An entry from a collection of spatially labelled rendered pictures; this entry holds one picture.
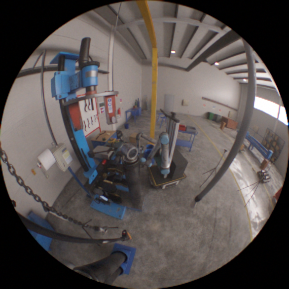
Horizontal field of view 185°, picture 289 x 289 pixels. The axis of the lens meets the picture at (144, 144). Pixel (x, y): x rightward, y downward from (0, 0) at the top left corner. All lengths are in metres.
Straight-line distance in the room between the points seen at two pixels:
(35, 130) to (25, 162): 0.77
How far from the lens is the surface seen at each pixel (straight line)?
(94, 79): 0.95
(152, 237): 2.18
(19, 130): 2.66
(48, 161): 1.59
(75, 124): 0.98
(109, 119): 1.00
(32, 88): 2.83
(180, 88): 11.69
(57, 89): 1.07
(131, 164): 0.98
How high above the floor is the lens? 2.17
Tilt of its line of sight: 33 degrees down
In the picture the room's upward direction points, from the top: 1 degrees clockwise
